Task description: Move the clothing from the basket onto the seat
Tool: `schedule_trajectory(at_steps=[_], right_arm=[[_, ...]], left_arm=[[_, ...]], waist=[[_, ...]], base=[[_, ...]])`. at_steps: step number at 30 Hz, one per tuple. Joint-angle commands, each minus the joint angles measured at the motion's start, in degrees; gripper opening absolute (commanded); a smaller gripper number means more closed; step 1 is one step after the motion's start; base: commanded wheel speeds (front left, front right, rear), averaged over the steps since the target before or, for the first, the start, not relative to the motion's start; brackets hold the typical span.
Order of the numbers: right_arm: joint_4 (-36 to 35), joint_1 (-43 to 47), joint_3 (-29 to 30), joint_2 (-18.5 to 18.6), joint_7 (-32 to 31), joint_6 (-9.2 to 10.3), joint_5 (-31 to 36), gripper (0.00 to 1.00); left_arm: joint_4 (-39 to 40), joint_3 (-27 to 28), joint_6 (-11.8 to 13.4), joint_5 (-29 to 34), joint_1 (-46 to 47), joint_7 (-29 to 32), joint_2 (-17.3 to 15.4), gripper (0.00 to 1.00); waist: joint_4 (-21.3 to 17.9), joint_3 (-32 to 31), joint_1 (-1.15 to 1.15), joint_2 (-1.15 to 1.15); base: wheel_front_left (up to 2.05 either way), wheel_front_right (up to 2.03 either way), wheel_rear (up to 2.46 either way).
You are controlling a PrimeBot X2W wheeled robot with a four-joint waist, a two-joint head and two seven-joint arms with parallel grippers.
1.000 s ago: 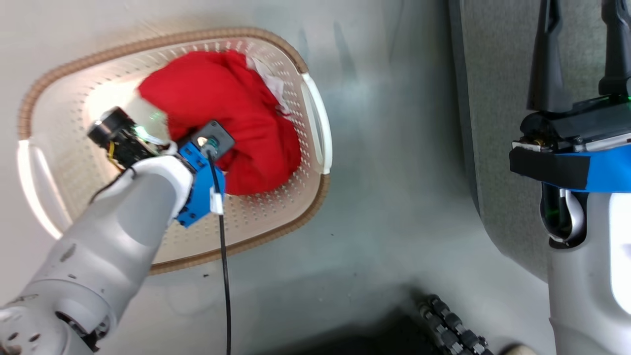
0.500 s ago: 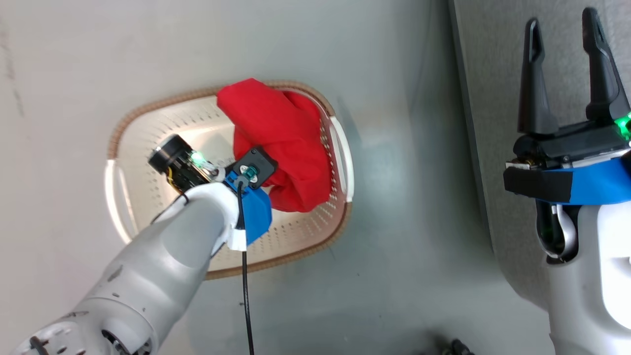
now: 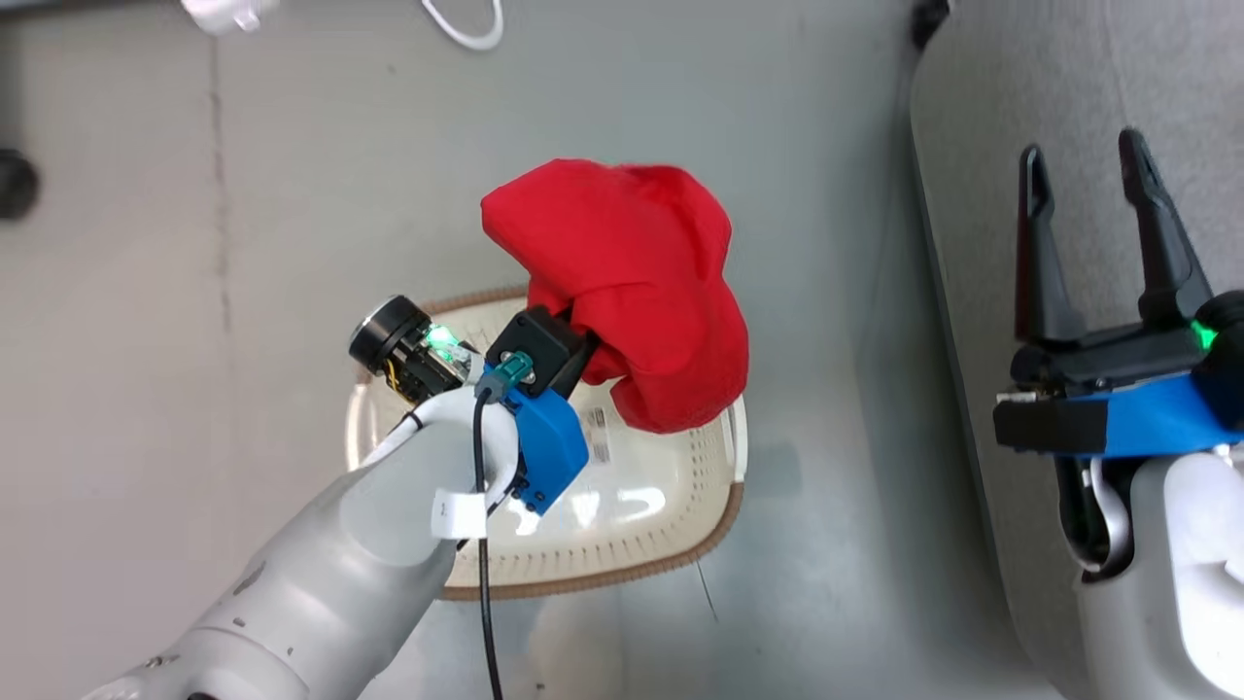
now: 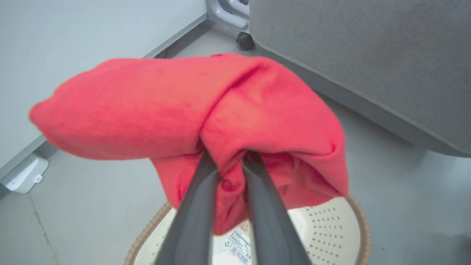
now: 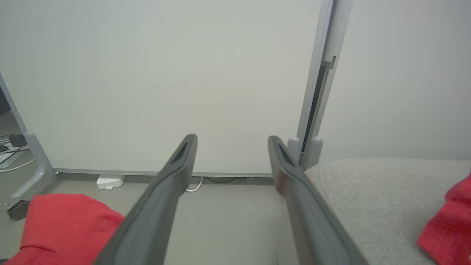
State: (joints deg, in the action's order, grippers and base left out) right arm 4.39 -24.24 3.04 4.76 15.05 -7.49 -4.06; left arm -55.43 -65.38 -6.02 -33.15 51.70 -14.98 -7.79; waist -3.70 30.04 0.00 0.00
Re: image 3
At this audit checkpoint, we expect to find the grey fabric sofa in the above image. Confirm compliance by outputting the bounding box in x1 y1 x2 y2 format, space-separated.
908 0 1244 700

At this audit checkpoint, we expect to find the white cable label tag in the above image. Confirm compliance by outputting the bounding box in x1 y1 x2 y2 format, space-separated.
431 488 487 542

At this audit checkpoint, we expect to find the white laundry basket brown rim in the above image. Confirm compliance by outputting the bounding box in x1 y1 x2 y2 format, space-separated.
344 286 750 602

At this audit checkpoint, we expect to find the coiled white power cable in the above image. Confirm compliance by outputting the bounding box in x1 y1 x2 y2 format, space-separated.
420 0 505 53

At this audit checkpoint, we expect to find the teal plug black camera cable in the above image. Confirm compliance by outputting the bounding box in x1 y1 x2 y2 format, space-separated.
472 352 537 700

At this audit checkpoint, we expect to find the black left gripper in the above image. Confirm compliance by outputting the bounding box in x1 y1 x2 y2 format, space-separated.
347 294 602 406

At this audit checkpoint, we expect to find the white power strip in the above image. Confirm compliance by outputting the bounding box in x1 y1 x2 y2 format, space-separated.
181 0 280 38

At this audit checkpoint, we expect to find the red shirt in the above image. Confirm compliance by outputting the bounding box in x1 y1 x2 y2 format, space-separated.
480 157 751 436

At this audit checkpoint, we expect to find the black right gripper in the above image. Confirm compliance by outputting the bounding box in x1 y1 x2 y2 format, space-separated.
1009 128 1244 431

